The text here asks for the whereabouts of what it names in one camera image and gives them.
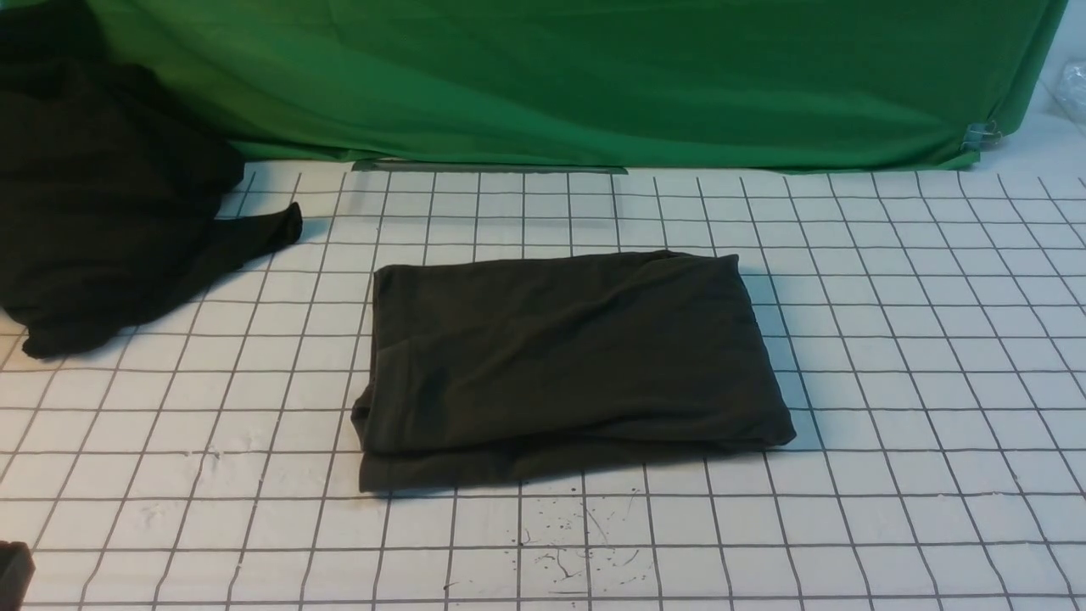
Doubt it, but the gray long-sleeve top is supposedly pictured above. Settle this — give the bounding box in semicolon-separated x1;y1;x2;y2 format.
350;250;796;494

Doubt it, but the metal binder clip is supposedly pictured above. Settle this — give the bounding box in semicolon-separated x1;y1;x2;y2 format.
961;120;1003;152

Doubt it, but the black object at table edge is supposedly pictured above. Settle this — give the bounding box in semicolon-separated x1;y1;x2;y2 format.
0;540;35;611

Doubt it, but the black clothes pile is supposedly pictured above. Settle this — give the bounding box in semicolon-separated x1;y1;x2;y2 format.
1;1;303;360

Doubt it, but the clear plastic bag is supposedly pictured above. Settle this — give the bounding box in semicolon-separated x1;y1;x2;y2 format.
1055;59;1086;124

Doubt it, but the green backdrop cloth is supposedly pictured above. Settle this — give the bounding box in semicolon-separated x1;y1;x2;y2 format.
90;1;1066;171

